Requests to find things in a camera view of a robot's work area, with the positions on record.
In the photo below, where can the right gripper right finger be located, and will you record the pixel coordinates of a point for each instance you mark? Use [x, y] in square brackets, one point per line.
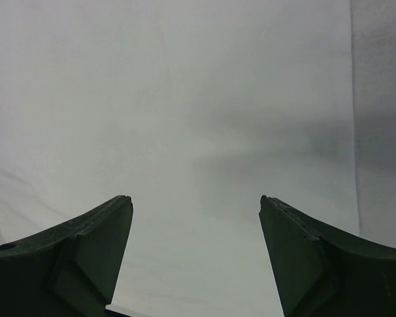
[321, 270]

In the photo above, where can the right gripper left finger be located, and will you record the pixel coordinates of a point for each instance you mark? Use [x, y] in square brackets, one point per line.
[70, 269]

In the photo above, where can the white t-shirt with flower print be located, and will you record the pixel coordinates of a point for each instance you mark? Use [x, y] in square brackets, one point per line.
[194, 109]

